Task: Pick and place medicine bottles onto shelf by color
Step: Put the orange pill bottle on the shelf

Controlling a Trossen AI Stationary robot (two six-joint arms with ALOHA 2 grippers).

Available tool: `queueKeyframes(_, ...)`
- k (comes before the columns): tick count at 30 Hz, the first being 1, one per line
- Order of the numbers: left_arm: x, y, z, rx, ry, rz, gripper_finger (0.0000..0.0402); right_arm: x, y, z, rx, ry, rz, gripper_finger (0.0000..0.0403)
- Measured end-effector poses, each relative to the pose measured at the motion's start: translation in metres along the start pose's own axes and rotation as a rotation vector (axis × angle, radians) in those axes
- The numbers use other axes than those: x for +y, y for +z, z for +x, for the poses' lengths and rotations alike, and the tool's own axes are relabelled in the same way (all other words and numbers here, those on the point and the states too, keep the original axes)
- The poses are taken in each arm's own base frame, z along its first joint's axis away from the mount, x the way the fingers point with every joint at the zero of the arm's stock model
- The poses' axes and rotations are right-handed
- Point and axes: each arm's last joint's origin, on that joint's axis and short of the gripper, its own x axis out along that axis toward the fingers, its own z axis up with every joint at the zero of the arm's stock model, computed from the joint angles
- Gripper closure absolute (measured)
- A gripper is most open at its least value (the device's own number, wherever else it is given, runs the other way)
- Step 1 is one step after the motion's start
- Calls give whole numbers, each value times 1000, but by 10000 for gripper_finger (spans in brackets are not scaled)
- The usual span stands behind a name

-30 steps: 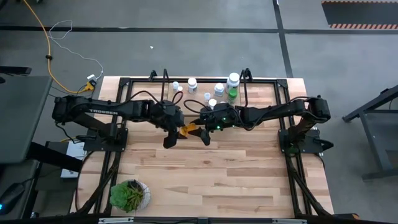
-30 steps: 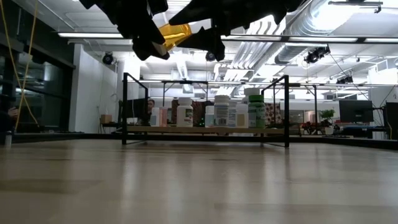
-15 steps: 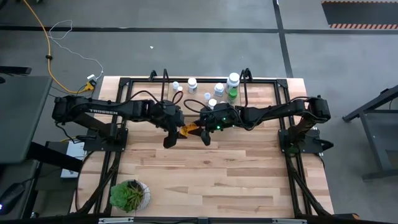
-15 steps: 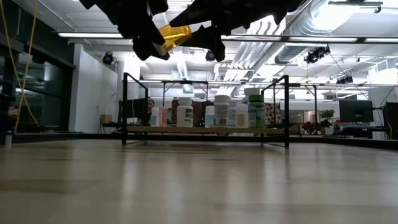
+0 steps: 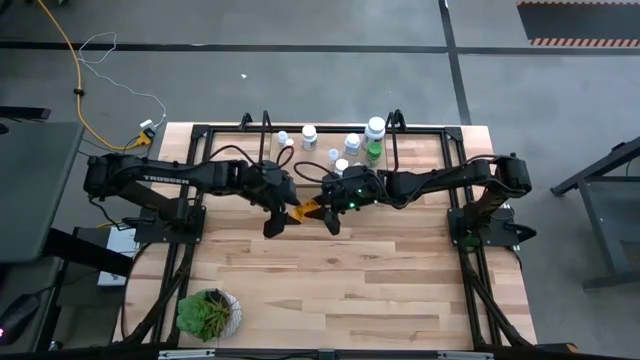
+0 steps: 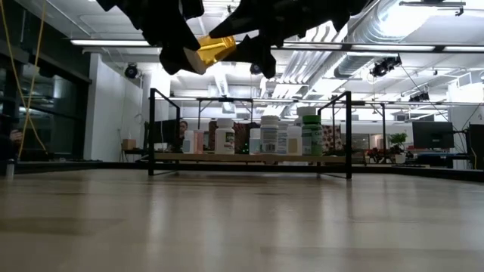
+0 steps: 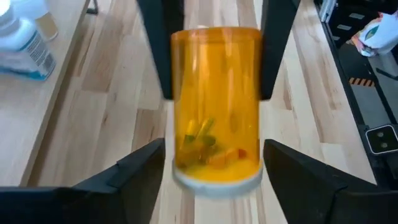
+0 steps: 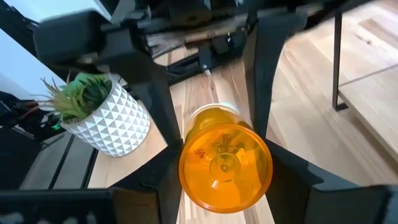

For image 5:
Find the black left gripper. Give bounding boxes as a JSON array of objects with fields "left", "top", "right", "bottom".
[{"left": 252, "top": 168, "right": 304, "bottom": 221}]

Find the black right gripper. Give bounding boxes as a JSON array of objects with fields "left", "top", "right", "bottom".
[{"left": 312, "top": 167, "right": 384, "bottom": 219}]

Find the short white bottle blue label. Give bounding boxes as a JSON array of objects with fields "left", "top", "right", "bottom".
[{"left": 343, "top": 132, "right": 362, "bottom": 157}]

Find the white bottle picture label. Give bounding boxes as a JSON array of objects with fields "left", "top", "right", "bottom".
[{"left": 301, "top": 124, "right": 319, "bottom": 153}]

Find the green bottle green cap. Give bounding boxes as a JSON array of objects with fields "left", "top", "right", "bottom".
[{"left": 363, "top": 141, "right": 384, "bottom": 169}]

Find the tall white bottle red label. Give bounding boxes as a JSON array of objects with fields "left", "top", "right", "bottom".
[{"left": 362, "top": 115, "right": 387, "bottom": 149}]

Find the black-framed wooden shelf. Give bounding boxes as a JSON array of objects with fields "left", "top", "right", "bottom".
[{"left": 256, "top": 108, "right": 407, "bottom": 192}]

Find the succulent plant white pot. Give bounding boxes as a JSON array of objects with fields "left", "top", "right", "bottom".
[{"left": 175, "top": 288, "right": 245, "bottom": 344}]

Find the white flat box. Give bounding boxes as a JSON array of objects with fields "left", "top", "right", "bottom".
[{"left": 96, "top": 225, "right": 140, "bottom": 288}]

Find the black desk leg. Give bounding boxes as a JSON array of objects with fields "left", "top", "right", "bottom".
[{"left": 42, "top": 227, "right": 134, "bottom": 279}]

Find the grey desk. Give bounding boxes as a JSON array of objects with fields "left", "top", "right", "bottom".
[{"left": 0, "top": 121, "right": 85, "bottom": 265}]

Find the black metal stand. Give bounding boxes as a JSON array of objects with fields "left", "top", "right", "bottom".
[{"left": 549, "top": 135, "right": 640, "bottom": 291}]

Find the black flat bar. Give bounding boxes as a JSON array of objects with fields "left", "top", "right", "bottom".
[{"left": 0, "top": 106, "right": 52, "bottom": 121}]

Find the black computer mouse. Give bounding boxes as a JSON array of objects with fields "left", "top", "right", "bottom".
[{"left": 0, "top": 293, "right": 42, "bottom": 346}]

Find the black mat hazard-striped edge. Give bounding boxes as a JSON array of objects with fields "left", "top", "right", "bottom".
[{"left": 516, "top": 0, "right": 640, "bottom": 49}]

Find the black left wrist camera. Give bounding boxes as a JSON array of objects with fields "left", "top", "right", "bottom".
[{"left": 262, "top": 203, "right": 290, "bottom": 240}]

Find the black aluminium rail frame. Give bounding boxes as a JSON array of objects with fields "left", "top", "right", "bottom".
[{"left": 119, "top": 122, "right": 539, "bottom": 351}]

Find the thin white cable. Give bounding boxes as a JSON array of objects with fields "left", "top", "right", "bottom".
[{"left": 77, "top": 31, "right": 168, "bottom": 126}]

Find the yellow cable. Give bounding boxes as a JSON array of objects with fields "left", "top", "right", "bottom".
[{"left": 35, "top": 0, "right": 144, "bottom": 152}]

